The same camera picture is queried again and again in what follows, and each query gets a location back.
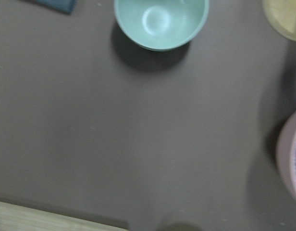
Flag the green bowl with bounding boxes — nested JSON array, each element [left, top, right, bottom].
[[113, 0, 210, 51]]

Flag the bamboo cutting board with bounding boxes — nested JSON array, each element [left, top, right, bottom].
[[0, 200, 129, 231]]

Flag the grey folded cloth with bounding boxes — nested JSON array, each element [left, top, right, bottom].
[[26, 0, 77, 14]]

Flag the wooden stand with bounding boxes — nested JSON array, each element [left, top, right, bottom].
[[262, 0, 296, 41]]

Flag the pink bowl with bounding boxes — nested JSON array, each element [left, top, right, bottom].
[[276, 111, 296, 200]]

